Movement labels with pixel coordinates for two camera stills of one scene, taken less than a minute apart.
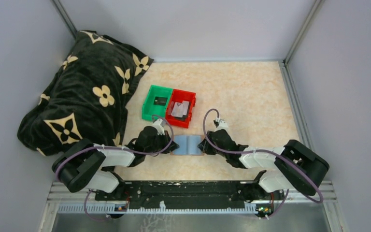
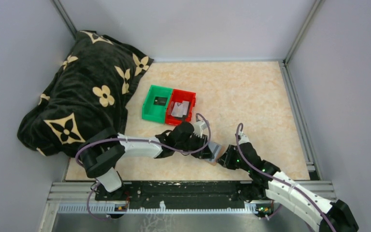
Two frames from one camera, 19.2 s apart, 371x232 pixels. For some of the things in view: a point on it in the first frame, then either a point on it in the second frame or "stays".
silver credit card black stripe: x=185 y=107 stays
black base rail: x=188 y=191 stays
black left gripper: x=166 y=139 → x=202 y=141
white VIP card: x=177 y=110 stays
